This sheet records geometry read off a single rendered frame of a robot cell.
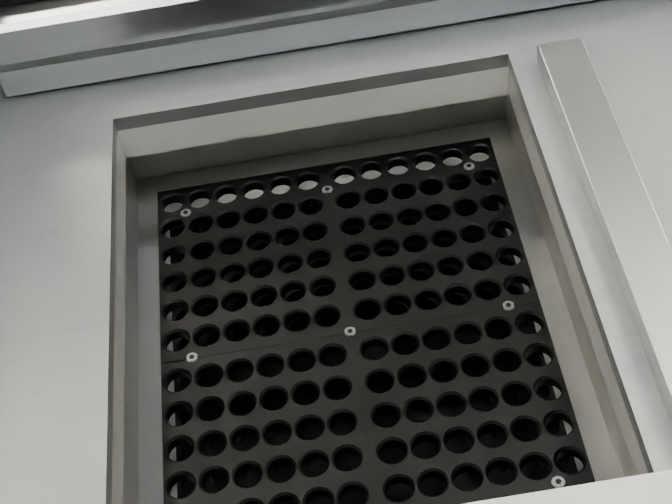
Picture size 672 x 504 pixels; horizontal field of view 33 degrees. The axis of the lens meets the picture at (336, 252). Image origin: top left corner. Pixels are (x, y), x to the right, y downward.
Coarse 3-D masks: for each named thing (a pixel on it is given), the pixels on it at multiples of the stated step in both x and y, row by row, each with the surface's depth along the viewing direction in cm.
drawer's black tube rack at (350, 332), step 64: (320, 192) 58; (384, 192) 58; (448, 192) 57; (192, 256) 57; (256, 256) 56; (320, 256) 56; (384, 256) 59; (448, 256) 55; (512, 256) 58; (192, 320) 54; (256, 320) 53; (320, 320) 57; (384, 320) 52; (448, 320) 52; (512, 320) 52; (192, 384) 51; (256, 384) 51; (320, 384) 50; (384, 384) 54; (448, 384) 50; (512, 384) 50; (192, 448) 53; (256, 448) 49; (320, 448) 48; (384, 448) 49; (448, 448) 48; (512, 448) 47; (576, 448) 47
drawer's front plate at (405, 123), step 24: (504, 96) 68; (360, 120) 68; (384, 120) 69; (408, 120) 69; (432, 120) 69; (456, 120) 69; (480, 120) 70; (216, 144) 68; (240, 144) 69; (264, 144) 69; (288, 144) 69; (312, 144) 69; (336, 144) 70; (144, 168) 69; (168, 168) 69; (192, 168) 70
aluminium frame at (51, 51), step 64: (0, 0) 56; (64, 0) 56; (128, 0) 56; (192, 0) 56; (256, 0) 56; (320, 0) 56; (384, 0) 58; (448, 0) 57; (512, 0) 58; (576, 0) 58; (0, 64) 58; (64, 64) 57; (128, 64) 58; (192, 64) 58
